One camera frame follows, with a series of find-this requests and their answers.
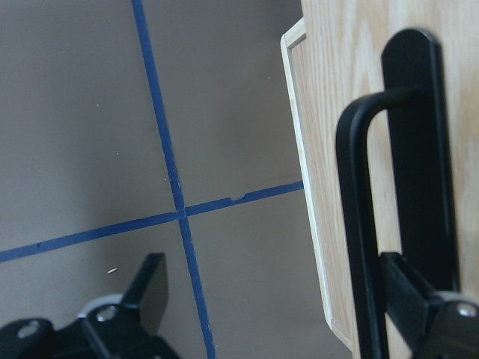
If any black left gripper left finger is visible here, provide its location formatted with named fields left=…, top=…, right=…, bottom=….
left=1, top=254, right=176, bottom=358

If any black metal drawer handle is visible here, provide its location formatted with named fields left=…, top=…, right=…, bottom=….
left=335, top=28, right=460, bottom=358

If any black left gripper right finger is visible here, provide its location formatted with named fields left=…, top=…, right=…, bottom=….
left=379, top=252, right=478, bottom=359

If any light wooden drawer cabinet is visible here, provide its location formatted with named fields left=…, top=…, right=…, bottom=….
left=280, top=19, right=353, bottom=350

